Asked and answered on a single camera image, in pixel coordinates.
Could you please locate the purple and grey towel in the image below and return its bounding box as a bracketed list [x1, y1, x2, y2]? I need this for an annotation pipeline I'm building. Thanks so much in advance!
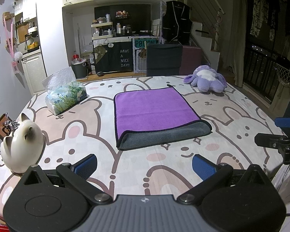
[113, 86, 212, 151]

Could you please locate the teal letter sign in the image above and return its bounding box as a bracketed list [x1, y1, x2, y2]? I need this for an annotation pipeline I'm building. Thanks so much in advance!
[134, 38, 159, 49]

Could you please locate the tissue pack in plastic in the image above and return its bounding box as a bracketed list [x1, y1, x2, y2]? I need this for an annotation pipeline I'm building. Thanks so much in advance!
[42, 67, 87, 116]

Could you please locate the white cat figurine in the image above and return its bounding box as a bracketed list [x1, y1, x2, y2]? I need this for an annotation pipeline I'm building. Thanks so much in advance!
[0, 113, 45, 174]

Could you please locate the purple plush toy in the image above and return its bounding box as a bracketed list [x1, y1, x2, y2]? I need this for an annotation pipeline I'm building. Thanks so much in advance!
[183, 65, 227, 93]

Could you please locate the white kitchen cabinet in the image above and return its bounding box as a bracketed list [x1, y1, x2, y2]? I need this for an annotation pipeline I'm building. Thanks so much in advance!
[22, 51, 46, 95]

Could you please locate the pink hanging strap with pompom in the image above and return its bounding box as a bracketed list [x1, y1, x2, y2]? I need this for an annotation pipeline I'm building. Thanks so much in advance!
[3, 19, 23, 74]

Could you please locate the small wooden framed stand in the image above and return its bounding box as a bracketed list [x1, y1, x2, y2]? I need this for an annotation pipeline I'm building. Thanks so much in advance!
[0, 113, 13, 141]

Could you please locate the purple sofa back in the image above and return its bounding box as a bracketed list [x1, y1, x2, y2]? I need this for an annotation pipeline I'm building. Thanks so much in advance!
[179, 46, 208, 75]

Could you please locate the dark office chair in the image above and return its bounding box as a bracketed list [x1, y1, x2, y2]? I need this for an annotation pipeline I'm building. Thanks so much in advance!
[146, 44, 183, 77]

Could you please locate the white cluttered shelf rack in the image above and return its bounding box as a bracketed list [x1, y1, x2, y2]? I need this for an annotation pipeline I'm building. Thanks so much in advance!
[91, 14, 113, 40]

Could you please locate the black hanging garment bag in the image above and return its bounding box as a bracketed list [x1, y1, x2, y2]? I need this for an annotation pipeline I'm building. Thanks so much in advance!
[162, 1, 192, 46]

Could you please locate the black have a nice day cloth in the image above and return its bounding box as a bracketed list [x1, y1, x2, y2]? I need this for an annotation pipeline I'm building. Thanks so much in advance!
[94, 41, 133, 73]

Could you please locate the grey trash bin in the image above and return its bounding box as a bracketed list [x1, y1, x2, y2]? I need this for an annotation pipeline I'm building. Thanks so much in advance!
[71, 62, 88, 79]

